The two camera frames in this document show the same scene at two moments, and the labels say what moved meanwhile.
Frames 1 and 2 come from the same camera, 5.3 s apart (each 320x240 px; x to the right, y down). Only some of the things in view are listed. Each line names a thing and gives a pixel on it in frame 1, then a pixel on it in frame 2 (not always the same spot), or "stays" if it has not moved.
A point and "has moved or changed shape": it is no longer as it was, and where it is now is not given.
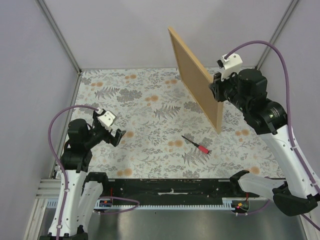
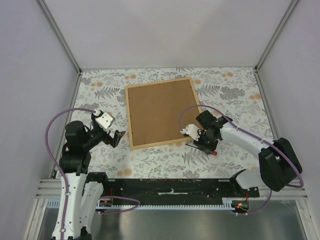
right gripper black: (218, 85) → (199, 143)
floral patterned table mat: (167, 135) stays
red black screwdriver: (200, 147) has moved or changed shape
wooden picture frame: (197, 79) → (157, 112)
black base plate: (200, 191) stays
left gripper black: (109, 136) stays
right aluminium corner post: (291, 8) stays
